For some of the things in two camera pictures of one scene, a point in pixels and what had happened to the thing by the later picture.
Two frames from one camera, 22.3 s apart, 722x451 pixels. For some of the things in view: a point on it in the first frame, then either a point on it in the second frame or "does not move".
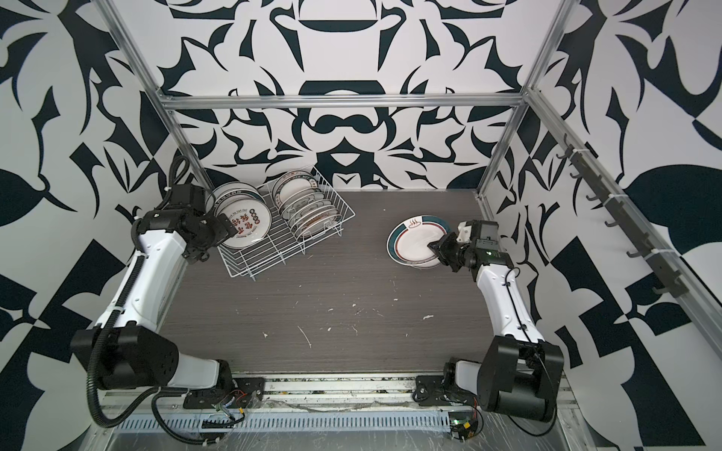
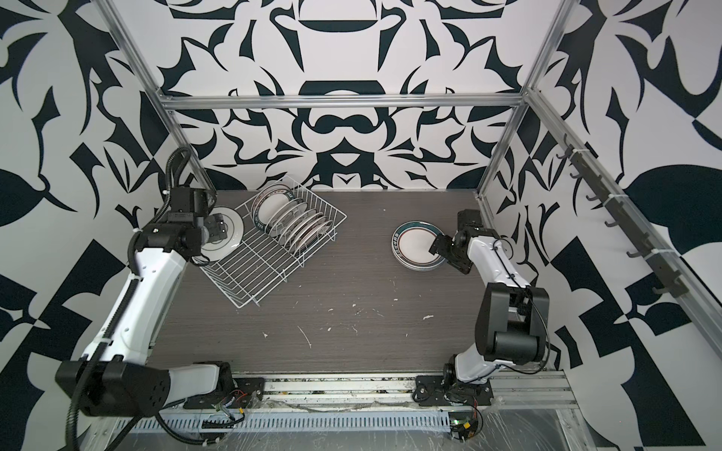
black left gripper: (224, 230) does not move
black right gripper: (443, 249) does not move
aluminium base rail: (316, 396) does not move
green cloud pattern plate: (292, 183) → (234, 227)
